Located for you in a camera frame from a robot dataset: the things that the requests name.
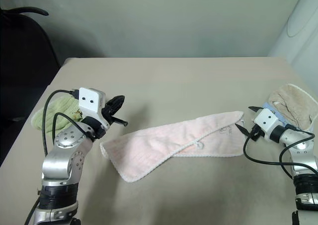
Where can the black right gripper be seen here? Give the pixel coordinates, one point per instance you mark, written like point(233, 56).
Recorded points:
point(255, 120)

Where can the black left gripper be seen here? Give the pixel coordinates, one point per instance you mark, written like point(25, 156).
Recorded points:
point(107, 112)

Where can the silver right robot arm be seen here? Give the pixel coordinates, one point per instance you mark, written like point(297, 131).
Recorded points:
point(303, 149)

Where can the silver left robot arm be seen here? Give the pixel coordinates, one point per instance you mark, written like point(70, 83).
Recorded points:
point(65, 138)

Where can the beige towel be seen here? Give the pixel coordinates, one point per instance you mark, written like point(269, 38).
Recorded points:
point(295, 103)

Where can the pink towel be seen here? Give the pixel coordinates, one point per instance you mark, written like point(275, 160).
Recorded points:
point(159, 145)

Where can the green towel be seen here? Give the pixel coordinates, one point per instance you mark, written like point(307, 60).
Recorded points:
point(63, 105)

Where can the light blue cloth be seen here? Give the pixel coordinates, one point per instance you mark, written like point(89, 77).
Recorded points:
point(270, 107)

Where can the white rounded plastic housing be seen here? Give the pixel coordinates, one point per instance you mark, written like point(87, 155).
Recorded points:
point(303, 33)

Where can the black office chair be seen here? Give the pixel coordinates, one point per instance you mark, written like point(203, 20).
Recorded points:
point(20, 51)

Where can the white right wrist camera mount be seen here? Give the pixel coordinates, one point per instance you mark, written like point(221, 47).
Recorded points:
point(265, 119)

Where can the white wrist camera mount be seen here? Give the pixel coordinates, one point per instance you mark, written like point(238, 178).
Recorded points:
point(89, 101)
point(265, 119)

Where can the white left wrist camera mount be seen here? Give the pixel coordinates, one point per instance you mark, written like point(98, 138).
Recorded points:
point(89, 101)

